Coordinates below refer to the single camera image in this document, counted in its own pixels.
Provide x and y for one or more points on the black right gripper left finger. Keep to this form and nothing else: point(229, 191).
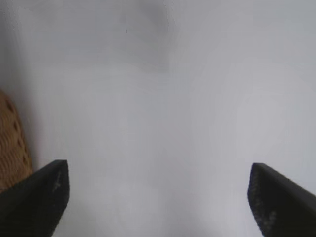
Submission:
point(32, 205)

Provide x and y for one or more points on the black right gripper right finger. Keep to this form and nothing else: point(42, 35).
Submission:
point(284, 207)

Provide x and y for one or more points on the tan woven wicker basket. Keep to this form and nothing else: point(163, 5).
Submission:
point(12, 148)

